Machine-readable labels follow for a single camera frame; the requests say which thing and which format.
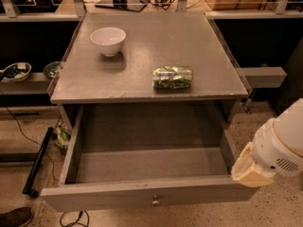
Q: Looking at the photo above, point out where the green packet on floor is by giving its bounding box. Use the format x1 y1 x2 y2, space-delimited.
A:
54 120 70 152

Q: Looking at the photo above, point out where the dark shoe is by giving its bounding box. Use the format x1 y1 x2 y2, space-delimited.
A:
0 207 33 227

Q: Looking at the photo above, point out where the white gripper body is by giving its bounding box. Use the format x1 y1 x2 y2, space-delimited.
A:
253 118 303 177

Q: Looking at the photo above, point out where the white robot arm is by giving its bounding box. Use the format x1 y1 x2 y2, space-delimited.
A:
231 98 303 187

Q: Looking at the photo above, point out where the white ceramic bowl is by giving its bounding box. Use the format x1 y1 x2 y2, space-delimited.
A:
90 27 126 57

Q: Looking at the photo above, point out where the black tube on floor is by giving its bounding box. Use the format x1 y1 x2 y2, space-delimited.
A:
22 127 54 198

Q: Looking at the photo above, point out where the black floor cable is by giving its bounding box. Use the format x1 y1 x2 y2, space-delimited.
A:
0 90 91 227

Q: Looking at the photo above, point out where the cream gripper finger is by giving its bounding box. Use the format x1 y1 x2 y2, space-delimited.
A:
231 142 275 187

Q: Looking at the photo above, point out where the green snack bag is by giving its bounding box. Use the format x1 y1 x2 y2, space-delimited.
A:
152 66 193 90

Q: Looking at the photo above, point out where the grey top drawer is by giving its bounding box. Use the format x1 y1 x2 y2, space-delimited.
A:
41 102 256 212

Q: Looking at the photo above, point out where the grey side shelf beam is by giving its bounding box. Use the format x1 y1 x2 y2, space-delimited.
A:
241 67 287 89

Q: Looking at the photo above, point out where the black monitor stand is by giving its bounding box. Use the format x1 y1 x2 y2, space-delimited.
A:
95 0 146 12

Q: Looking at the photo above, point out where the grey drawer cabinet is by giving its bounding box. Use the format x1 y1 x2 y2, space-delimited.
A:
46 11 254 134

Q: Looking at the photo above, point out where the white bowl on shelf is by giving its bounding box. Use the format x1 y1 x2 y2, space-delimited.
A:
0 62 32 82

